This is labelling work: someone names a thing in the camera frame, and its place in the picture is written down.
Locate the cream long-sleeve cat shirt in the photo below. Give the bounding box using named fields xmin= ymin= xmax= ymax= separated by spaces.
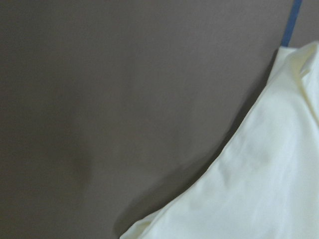
xmin=122 ymin=41 xmax=319 ymax=239

